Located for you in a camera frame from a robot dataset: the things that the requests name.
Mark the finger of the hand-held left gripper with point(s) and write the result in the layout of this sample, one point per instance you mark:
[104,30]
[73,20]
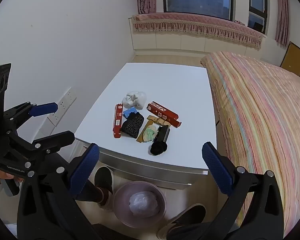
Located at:
[57,140]
[45,108]

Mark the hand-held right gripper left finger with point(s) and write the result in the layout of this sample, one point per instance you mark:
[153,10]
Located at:
[85,170]

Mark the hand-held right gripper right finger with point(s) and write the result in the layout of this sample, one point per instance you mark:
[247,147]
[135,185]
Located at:
[217,170]

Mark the pink waste bin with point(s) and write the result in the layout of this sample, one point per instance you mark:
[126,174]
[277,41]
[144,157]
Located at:
[122,205]

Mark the long narrow red box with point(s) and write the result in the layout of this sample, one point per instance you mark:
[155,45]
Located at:
[118,120]

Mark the black fuzzy ball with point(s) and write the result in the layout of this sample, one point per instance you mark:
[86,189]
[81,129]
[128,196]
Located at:
[158,148]

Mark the black patterned packet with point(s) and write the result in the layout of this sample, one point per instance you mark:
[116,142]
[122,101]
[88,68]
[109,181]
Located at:
[131,127]

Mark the black box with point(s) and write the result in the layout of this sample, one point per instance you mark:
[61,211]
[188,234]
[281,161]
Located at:
[162,133]

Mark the brown cardboard strip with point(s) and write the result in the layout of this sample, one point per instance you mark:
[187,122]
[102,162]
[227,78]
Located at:
[142,134]

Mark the small blue box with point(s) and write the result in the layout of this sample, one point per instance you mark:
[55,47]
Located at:
[129,112]

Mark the green orange foam net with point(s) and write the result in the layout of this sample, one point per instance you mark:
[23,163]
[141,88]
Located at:
[150,133]

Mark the tan cardboard piece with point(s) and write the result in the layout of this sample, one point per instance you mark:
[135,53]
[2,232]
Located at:
[157,121]

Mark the wide red box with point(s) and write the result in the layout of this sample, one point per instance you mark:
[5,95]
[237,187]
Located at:
[162,113]

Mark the white tissue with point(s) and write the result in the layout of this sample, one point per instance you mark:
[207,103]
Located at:
[136,98]

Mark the person's left shoe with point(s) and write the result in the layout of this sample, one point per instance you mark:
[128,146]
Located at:
[103,177]

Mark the person's shoe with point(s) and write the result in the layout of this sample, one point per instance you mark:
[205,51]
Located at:
[103,177]
[187,215]

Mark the person's right shoe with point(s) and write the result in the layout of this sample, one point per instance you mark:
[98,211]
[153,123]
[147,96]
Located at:
[187,215]

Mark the white crumpled plastic bag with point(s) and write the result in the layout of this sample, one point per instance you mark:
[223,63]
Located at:
[143,203]

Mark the bed with striped blanket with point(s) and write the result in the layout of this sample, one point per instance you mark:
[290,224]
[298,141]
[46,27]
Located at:
[260,117]

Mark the brown framed board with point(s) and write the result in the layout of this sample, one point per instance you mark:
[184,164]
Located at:
[293,60]

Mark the white window seat cabinet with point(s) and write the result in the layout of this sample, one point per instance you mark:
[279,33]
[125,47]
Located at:
[165,40]

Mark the pink fringed window seat cushion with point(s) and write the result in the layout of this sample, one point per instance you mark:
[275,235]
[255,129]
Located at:
[190,20]

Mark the white wall socket panel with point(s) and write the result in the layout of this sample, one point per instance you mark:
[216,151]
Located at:
[65,101]

